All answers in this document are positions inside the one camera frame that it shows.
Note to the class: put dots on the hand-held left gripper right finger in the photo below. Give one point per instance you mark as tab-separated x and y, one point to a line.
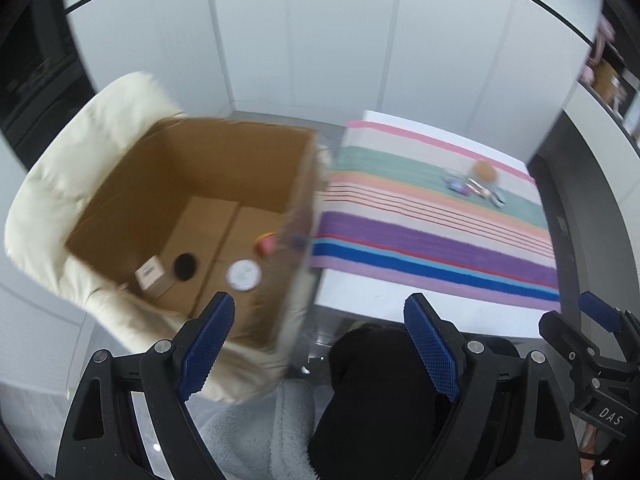
432	350

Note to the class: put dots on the black built-in oven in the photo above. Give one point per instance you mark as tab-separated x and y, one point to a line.
40	70

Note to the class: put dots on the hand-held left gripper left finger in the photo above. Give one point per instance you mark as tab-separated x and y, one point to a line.
210	345

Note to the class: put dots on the white round lid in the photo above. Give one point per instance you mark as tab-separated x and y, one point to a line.
243	275

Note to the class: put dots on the brown printed box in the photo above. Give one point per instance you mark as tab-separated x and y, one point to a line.
607	80

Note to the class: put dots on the small clear plastic case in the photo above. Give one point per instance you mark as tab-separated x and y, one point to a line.
455	182

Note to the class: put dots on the white table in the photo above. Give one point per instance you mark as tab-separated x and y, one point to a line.
375	310

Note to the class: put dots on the orange round object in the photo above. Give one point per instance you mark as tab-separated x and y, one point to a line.
484	172

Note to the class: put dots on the person's legs in black trousers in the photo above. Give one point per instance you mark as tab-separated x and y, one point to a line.
380	400

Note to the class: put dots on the floor socket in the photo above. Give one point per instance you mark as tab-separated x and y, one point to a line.
561	223

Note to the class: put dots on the black round lid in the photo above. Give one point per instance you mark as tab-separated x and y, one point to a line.
185	266

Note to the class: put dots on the red pink small toy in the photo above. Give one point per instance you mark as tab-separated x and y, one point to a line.
266	245

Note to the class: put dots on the small beige cube box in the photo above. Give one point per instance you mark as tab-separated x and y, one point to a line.
152	272

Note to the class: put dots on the brown cardboard box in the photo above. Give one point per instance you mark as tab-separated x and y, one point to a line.
225	160

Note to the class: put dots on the grey fluffy rug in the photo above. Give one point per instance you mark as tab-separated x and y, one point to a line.
260	430

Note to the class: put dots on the striped colourful cloth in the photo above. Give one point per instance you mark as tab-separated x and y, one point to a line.
425	245

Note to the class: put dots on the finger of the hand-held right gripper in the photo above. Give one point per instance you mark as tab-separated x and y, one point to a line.
597	304
562	332

